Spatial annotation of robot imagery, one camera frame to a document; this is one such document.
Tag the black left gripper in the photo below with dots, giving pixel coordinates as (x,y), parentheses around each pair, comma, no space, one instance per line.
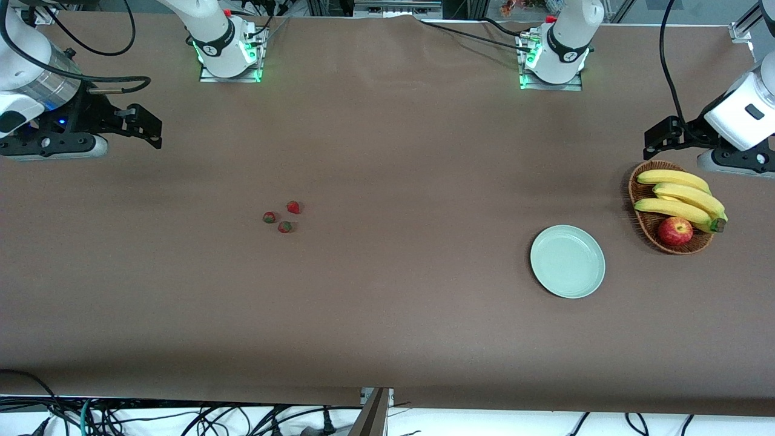
(694,131)

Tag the grey power strip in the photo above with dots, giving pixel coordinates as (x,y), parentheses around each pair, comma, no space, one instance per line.
(396,7)

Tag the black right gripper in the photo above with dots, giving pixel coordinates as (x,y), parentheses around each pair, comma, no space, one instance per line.
(88,112)

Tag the brown table cover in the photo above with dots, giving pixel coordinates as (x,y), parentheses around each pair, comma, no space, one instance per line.
(387,315)

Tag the brown wicker basket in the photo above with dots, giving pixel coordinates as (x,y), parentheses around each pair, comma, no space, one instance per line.
(651,229)

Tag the pale green round plate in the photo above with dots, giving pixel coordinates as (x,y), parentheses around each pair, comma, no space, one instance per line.
(568,261)

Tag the aluminium frame post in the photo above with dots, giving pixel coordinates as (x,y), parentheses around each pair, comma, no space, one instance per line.
(372,418)

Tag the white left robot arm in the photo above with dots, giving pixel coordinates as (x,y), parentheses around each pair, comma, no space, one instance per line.
(569,36)

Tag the red apple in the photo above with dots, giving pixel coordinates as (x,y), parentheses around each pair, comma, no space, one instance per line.
(675,231)

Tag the aluminium frame corner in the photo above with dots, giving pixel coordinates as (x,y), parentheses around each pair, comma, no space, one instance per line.
(745,27)
(45,17)

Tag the red strawberry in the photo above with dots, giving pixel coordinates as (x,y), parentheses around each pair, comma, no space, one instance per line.
(284,227)
(269,217)
(293,207)

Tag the yellow banana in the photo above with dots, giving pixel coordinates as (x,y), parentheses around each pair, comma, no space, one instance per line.
(672,208)
(672,178)
(690,195)

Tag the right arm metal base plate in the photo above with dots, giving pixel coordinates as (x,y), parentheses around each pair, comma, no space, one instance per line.
(209,75)

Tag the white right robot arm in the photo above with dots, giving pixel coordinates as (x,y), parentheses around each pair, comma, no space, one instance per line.
(218,30)

